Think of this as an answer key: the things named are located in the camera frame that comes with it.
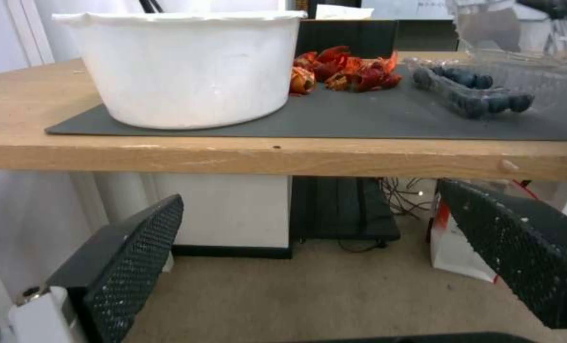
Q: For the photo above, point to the clear plastic takeout container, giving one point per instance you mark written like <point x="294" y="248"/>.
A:
<point x="540" y="68"/>

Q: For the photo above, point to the dark grey table mat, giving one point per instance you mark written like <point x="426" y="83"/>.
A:
<point x="359" y="114"/>

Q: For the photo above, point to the orange crayfish shell piece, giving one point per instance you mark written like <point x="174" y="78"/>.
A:
<point x="302" y="81"/>

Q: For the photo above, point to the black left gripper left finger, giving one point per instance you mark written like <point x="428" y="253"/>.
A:
<point x="121" y="264"/>

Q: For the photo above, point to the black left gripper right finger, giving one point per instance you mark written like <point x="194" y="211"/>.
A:
<point x="521" y="243"/>

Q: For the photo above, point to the white takeout bag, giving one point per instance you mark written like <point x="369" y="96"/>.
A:
<point x="188" y="68"/>

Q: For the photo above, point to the black bag under table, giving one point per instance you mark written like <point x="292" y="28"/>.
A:
<point x="340" y="207"/>

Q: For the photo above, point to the white and red paper bag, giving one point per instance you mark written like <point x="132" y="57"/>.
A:
<point x="447" y="250"/>

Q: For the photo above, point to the dark blueberry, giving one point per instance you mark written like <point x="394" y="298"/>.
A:
<point x="481" y="80"/>
<point x="497" y="104"/>
<point x="423" y="77"/>
<point x="520" y="101"/>
<point x="454" y="73"/>

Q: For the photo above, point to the red crayfish shell pile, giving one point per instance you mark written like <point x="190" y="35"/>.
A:
<point x="359" y="71"/>

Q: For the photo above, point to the black ribbed box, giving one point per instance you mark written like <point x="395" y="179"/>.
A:
<point x="345" y="37"/>

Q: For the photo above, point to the white paper sheet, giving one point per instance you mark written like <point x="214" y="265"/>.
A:
<point x="342" y="11"/>

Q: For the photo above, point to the white cabinet with black base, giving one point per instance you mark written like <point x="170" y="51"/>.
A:
<point x="231" y="214"/>

